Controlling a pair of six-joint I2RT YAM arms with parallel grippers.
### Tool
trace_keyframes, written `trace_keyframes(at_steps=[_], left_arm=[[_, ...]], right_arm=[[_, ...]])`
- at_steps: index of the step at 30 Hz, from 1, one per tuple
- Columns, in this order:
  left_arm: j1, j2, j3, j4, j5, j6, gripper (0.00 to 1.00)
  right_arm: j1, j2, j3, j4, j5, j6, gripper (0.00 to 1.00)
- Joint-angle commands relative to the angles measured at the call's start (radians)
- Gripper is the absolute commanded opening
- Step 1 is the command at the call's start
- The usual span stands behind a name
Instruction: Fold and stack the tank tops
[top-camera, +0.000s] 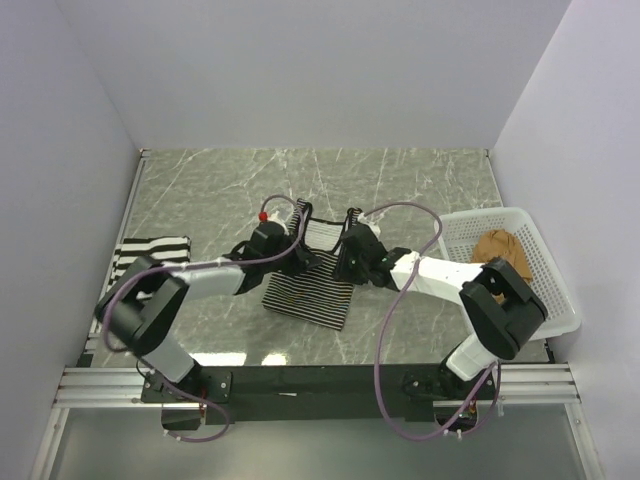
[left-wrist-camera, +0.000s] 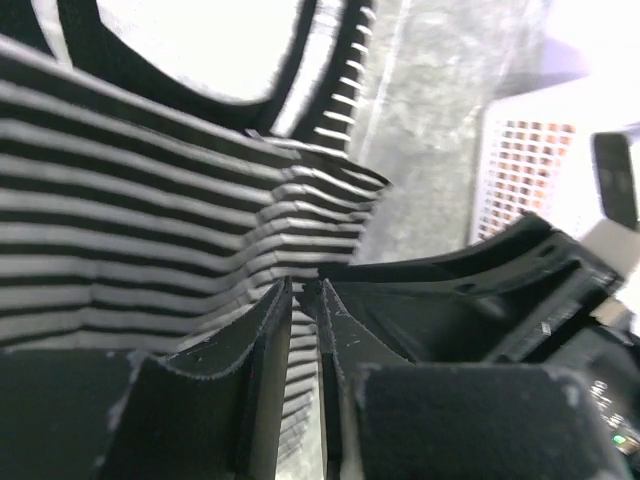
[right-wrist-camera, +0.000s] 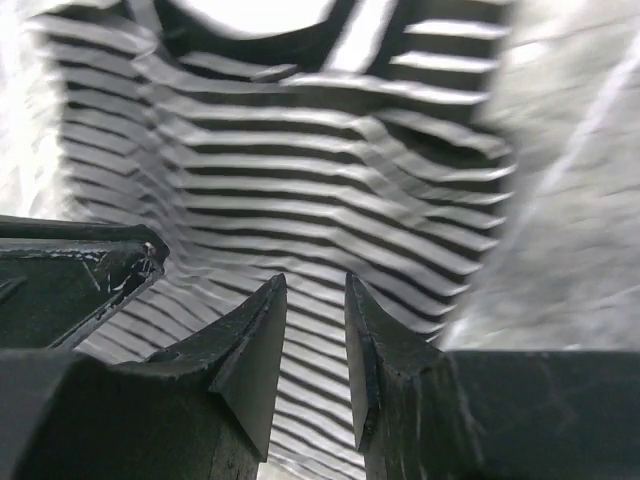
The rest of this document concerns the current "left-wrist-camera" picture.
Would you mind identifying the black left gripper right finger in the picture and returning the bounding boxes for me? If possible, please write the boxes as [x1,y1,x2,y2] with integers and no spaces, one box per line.
[317,280,418,479]

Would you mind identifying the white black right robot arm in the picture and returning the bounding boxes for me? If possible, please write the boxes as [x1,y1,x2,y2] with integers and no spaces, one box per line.
[305,126,639,479]

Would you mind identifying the purple striped tank top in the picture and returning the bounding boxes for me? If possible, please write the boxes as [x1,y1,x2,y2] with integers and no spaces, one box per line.
[1,1,388,479]

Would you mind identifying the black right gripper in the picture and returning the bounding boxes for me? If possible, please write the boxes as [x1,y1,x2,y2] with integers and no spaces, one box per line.
[320,213,622,363]

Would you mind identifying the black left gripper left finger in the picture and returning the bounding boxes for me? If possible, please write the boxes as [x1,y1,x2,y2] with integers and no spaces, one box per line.
[166,278,293,479]

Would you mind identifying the white plastic laundry basket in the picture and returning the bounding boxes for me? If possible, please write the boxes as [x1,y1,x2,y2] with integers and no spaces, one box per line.
[469,77,639,244]

